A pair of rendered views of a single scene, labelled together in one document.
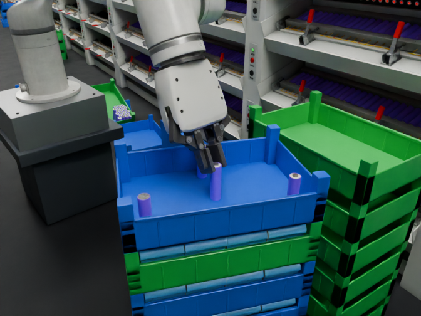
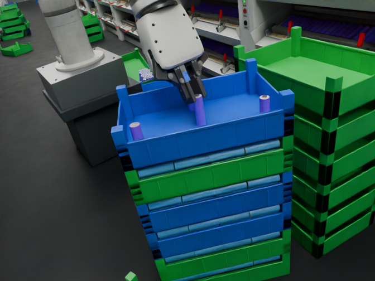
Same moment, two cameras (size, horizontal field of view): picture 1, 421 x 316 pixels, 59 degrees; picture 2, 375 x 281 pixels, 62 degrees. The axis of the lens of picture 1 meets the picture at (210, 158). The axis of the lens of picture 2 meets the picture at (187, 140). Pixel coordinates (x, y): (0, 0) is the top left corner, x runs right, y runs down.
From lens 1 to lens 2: 0.09 m
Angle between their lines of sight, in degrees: 10
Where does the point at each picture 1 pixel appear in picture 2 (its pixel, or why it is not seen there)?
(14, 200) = (67, 150)
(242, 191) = (225, 117)
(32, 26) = (57, 7)
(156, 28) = not seen: outside the picture
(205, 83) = (179, 25)
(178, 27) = not seen: outside the picture
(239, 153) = (224, 87)
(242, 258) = (224, 171)
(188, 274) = (180, 187)
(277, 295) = (261, 202)
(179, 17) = not seen: outside the picture
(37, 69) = (67, 43)
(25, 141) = (65, 101)
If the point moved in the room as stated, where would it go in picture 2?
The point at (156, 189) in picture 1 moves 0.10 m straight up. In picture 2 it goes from (154, 122) to (143, 77)
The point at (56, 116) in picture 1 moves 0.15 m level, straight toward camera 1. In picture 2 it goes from (85, 79) to (87, 94)
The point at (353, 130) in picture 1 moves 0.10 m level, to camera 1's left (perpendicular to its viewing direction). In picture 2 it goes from (331, 57) to (288, 62)
